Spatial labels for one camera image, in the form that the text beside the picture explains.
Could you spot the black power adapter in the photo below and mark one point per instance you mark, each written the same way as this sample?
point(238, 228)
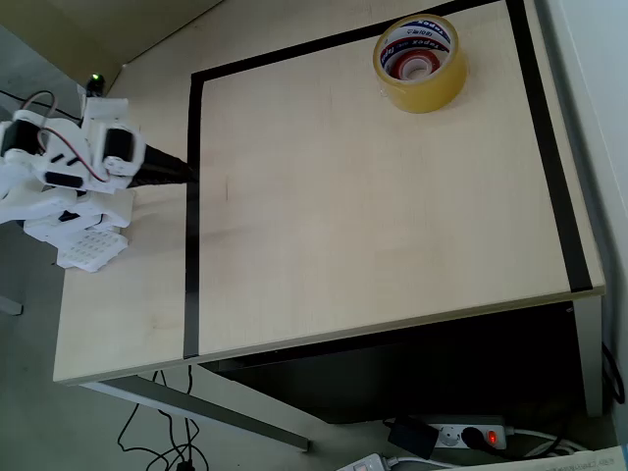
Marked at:
point(412, 437)

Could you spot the grey desk leg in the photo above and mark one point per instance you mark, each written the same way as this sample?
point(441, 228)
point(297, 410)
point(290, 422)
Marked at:
point(9, 102)

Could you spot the grey slanted table bar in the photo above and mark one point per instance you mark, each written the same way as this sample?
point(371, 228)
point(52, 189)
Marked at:
point(196, 407)

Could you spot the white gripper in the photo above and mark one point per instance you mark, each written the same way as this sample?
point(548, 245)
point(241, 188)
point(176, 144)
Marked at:
point(74, 220)

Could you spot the wrist camera with green light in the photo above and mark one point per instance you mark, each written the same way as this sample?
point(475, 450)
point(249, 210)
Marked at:
point(105, 109)

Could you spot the grey desk foot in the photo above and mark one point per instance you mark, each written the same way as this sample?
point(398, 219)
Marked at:
point(10, 305)

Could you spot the black round plug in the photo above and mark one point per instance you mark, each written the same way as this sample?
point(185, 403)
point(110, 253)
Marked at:
point(472, 437)

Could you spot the white perforated base plate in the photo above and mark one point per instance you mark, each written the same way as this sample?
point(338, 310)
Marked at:
point(90, 250)

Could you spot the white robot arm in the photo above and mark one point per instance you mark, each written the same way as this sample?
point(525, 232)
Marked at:
point(24, 196)

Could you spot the grey upright table leg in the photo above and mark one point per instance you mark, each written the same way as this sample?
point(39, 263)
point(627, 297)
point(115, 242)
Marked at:
point(591, 358)

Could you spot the white power strip red switch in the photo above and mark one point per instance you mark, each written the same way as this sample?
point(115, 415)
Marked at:
point(454, 434)

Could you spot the red tape roll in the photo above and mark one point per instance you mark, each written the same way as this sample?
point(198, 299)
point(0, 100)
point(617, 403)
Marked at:
point(417, 68)

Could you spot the small white power strip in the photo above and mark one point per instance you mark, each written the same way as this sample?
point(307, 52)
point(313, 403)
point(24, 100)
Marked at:
point(363, 463)

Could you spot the printed paper sheet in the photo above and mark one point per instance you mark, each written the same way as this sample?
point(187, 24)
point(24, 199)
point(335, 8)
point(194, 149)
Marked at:
point(564, 461)

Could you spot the long black tape strip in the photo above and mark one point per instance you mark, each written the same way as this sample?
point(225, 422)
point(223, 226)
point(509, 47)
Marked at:
point(192, 270)
point(319, 44)
point(544, 147)

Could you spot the black panel under table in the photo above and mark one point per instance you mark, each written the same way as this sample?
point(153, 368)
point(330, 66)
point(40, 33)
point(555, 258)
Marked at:
point(417, 368)

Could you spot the yellow tape roll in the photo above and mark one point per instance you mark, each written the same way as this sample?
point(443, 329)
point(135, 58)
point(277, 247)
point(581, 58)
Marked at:
point(432, 100)

